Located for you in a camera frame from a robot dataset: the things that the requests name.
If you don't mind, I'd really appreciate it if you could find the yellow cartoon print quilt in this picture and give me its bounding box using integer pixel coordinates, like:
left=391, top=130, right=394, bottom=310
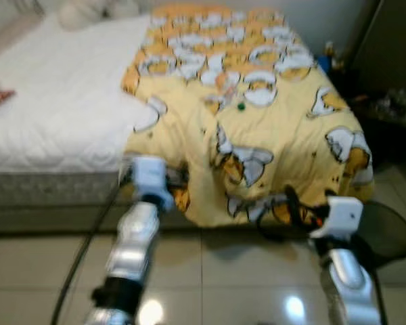
left=120, top=3, right=375, bottom=228

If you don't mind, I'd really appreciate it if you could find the black mesh waste bin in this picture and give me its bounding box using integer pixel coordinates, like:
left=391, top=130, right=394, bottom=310
left=354, top=201, right=406, bottom=273

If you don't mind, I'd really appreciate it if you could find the dark cluttered nightstand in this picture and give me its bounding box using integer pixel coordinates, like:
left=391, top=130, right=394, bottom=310
left=335, top=64, right=406, bottom=167

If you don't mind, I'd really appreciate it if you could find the grey bed base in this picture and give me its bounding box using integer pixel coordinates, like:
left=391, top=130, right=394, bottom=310
left=0, top=169, right=190, bottom=233

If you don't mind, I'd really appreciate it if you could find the white quilted mattress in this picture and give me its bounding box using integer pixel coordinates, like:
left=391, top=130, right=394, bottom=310
left=0, top=14, right=153, bottom=174

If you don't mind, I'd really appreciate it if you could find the blue bottle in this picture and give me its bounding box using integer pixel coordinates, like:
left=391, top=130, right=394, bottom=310
left=317, top=54, right=333, bottom=74

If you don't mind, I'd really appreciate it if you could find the dark wardrobe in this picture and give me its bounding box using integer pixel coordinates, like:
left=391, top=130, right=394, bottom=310
left=352, top=0, right=406, bottom=95

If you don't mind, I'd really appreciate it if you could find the brown wooden bed ledge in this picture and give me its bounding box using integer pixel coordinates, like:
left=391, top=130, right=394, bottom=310
left=0, top=14, right=43, bottom=66

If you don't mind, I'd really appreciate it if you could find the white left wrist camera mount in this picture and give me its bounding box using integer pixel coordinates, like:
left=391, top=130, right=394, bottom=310
left=127, top=156, right=175, bottom=212

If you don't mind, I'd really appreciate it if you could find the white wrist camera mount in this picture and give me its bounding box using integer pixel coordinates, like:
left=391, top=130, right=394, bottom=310
left=127, top=156, right=175, bottom=212
left=309, top=196, right=364, bottom=240

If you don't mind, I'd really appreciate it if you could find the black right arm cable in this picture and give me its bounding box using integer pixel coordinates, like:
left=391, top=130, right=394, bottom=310
left=256, top=196, right=312, bottom=243

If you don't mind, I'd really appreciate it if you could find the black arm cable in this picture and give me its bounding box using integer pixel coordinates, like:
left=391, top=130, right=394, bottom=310
left=256, top=196, right=312, bottom=243
left=50, top=173, right=131, bottom=325

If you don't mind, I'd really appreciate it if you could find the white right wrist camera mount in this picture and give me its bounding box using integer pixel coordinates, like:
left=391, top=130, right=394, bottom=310
left=309, top=196, right=364, bottom=240

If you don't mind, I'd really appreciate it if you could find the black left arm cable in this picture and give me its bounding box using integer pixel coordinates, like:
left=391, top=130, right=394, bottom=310
left=50, top=173, right=131, bottom=325

